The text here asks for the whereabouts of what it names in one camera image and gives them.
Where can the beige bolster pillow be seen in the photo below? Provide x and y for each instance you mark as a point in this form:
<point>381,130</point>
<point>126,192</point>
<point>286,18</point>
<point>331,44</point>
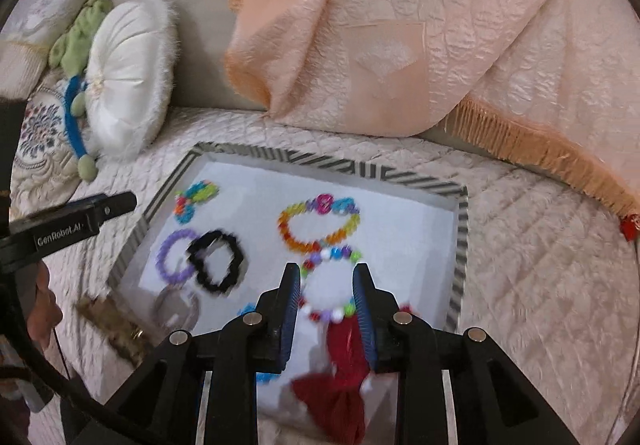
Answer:
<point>50,10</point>

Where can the floral embroidered pillow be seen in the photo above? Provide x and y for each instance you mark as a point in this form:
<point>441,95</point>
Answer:
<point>40,140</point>

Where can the red fabric bow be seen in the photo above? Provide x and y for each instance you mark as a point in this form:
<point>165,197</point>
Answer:
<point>345,395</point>

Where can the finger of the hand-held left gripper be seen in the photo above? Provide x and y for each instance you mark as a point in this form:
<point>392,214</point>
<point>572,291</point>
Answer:
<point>117,206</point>

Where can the black scrunchie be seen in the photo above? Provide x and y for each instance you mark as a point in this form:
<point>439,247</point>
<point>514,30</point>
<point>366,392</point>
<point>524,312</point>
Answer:
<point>200,270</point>

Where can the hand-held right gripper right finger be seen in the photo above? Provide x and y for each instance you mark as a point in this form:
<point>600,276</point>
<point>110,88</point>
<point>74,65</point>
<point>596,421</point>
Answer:
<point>362,320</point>

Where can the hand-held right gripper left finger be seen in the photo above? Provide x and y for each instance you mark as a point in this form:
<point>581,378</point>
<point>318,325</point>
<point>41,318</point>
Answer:
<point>292,315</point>

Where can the green plush toy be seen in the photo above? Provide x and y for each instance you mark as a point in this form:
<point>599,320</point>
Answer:
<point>75,45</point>

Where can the grey sofa backrest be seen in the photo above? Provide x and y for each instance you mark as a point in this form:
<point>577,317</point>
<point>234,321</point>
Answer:
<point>200,40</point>

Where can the striped cardboard tray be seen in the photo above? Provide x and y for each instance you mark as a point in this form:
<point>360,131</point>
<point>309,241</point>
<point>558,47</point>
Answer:
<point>400,245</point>

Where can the peach fringed blanket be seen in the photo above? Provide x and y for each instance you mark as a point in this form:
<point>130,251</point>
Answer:
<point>400,25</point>

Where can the small red object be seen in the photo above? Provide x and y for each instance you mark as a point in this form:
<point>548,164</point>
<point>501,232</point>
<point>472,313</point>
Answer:
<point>631,226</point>

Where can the person's left hand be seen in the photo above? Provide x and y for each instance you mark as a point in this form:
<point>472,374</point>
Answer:
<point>45,310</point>

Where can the white round cushion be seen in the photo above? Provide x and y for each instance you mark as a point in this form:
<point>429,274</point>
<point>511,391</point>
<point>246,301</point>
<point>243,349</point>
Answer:
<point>125,70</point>

